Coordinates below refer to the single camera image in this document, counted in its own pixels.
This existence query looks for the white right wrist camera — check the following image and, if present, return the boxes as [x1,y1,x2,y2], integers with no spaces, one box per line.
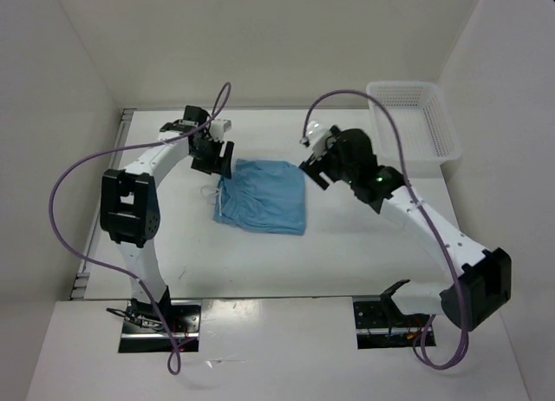
[300,120,333,160]

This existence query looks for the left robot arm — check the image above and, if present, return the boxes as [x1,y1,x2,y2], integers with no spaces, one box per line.
[100,106,234,332]

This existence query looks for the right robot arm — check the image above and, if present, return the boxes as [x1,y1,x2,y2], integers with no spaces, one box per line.
[300,126,512,332]

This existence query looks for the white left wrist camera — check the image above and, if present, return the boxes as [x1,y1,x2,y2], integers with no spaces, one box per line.
[208,119,232,141]

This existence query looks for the light blue shorts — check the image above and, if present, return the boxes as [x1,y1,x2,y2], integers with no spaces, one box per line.
[200,159,306,236]

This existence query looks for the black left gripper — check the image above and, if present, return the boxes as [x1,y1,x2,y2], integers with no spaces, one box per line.
[189,135,233,179]

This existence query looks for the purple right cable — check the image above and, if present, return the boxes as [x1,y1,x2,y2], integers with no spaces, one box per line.
[298,89,472,370]

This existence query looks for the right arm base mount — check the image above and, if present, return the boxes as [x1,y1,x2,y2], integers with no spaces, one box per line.
[352,296,429,350]

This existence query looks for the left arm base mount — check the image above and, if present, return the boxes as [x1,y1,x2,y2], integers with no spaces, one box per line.
[108,299,201,353]

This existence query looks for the white plastic basket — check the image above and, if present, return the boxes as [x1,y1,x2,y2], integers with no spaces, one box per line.
[366,81,462,172]

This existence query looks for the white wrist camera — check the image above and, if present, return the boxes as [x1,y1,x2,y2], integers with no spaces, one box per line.
[300,120,333,160]
[208,119,232,141]

